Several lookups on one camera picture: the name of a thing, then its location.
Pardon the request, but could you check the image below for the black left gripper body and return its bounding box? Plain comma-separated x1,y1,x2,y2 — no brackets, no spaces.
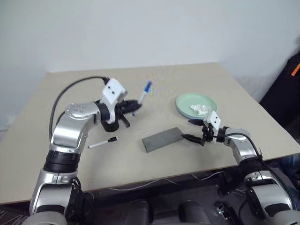
116,99,130,115

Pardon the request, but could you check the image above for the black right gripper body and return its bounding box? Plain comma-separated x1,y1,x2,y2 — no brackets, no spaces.
201,123,218,146

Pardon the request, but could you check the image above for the white tissue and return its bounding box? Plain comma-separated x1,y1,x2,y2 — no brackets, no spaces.
190,104,210,116

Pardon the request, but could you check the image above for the blue capped white marker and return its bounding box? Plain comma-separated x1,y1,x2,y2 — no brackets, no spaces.
132,80,153,117

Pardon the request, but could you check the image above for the green plastic plate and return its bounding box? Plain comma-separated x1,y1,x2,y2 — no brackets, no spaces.
175,92,218,119

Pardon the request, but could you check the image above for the blue plastic plate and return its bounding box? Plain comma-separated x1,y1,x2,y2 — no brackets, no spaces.
175,103,196,121

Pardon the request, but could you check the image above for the black pen holder cup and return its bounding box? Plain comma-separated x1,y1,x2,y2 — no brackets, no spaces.
102,118,120,132

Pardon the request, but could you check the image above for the black capped white marker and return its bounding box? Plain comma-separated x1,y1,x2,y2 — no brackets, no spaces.
88,136,118,149

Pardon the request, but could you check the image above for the black bag with orange tag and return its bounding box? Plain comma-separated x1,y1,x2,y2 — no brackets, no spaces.
259,52,300,132

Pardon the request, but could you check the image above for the dark rounded shape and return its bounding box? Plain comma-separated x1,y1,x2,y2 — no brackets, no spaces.
99,200,150,225

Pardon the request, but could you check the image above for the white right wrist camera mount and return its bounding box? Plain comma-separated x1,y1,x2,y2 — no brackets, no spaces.
203,111,221,130

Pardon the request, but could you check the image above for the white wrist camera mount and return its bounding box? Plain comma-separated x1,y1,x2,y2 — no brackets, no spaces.
101,78,128,124
203,111,221,130

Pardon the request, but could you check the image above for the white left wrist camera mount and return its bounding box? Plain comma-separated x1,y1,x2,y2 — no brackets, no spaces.
101,78,128,124

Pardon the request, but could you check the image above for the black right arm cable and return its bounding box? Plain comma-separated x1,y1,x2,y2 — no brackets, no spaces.
224,132,264,164

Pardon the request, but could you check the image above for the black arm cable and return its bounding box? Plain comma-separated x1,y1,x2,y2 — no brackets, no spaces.
224,132,264,164
49,76,109,141

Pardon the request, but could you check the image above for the white cable under table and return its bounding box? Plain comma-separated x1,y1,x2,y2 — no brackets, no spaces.
109,170,226,191

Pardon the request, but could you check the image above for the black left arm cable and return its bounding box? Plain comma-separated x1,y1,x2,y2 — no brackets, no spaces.
49,76,109,141

